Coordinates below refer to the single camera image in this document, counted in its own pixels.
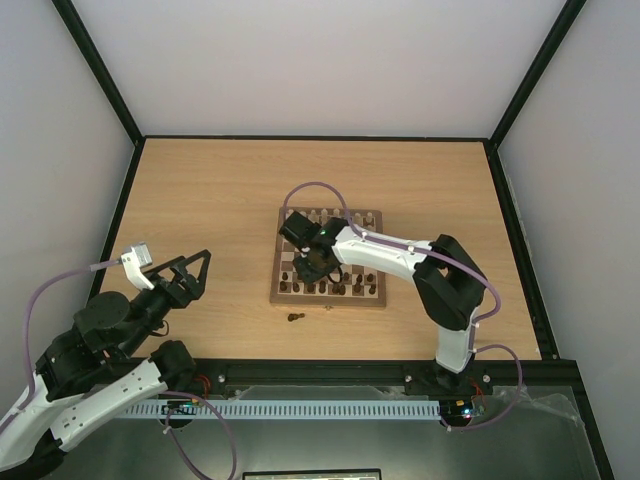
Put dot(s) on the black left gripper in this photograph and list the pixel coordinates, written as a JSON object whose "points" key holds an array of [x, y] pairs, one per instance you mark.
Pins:
{"points": [[191, 282]]}

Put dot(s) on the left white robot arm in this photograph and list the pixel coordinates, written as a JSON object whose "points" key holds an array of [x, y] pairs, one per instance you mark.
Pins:
{"points": [[76, 386]]}

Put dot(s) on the white slotted cable duct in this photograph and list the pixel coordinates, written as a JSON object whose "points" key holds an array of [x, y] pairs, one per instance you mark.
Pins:
{"points": [[287, 410]]}

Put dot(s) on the black corner frame post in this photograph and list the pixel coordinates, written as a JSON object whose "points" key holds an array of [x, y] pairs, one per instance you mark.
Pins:
{"points": [[545, 54]]}

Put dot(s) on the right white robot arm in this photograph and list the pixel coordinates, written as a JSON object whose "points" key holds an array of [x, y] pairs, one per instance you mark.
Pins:
{"points": [[449, 284]]}

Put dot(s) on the wooden chess board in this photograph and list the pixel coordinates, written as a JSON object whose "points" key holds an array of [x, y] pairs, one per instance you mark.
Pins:
{"points": [[356, 258]]}

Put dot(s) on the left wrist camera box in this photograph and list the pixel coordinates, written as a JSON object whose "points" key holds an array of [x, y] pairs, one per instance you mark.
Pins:
{"points": [[139, 253]]}

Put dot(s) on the black left frame post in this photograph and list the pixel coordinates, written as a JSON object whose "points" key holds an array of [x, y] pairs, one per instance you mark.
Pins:
{"points": [[89, 51]]}

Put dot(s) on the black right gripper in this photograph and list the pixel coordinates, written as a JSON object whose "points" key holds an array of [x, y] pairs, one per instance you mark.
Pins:
{"points": [[310, 265]]}

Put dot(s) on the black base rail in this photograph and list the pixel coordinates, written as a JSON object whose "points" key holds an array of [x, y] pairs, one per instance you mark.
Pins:
{"points": [[418, 377]]}

